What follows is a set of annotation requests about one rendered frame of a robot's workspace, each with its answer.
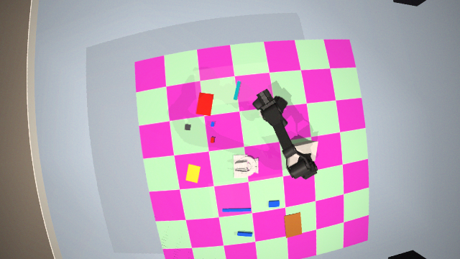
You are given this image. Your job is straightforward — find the orange flat plate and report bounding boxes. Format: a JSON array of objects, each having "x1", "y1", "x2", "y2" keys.
[{"x1": 284, "y1": 212, "x2": 302, "y2": 238}]

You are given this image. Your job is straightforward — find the yellow rectangular plate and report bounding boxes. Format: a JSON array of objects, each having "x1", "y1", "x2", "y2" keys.
[{"x1": 186, "y1": 164, "x2": 201, "y2": 183}]

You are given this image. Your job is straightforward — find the red rectangular plate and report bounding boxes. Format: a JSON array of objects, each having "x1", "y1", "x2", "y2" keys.
[{"x1": 196, "y1": 93, "x2": 213, "y2": 116}]

